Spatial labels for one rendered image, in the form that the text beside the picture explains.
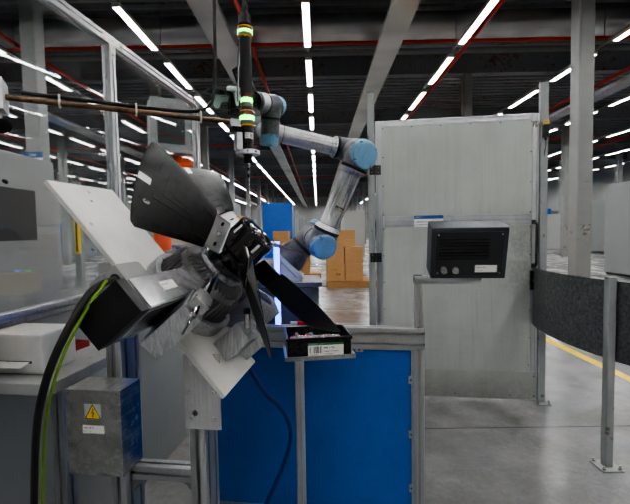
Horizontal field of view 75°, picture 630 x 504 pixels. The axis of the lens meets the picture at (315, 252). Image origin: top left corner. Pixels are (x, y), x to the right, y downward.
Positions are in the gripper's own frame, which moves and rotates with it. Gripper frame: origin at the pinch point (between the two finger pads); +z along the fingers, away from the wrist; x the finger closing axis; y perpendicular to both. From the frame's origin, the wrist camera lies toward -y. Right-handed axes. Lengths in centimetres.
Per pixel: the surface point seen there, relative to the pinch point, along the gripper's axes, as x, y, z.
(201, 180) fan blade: -3.9, 28.6, 14.0
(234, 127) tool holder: -16.8, 13.8, 12.2
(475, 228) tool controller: -75, 48, -42
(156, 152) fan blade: -19, 21, 42
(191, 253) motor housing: -16, 47, 31
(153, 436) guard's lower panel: 62, 153, -4
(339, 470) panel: -35, 142, -15
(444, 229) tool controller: -65, 48, -38
